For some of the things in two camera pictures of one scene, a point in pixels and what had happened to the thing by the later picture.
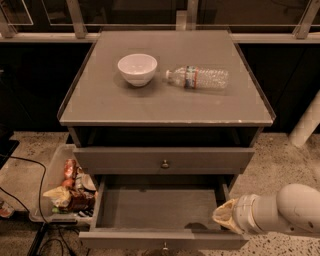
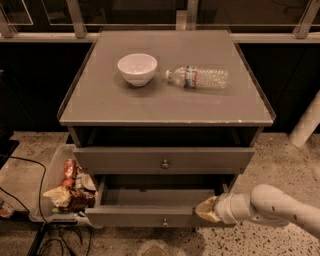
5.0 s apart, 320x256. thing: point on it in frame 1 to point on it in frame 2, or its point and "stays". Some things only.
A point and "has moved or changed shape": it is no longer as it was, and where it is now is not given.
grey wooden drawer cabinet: (162, 102) stays
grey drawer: (160, 212) has moved or changed shape
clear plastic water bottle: (198, 77) stays
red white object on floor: (6, 209) stays
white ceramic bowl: (137, 69) stays
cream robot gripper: (242, 211) to (222, 208)
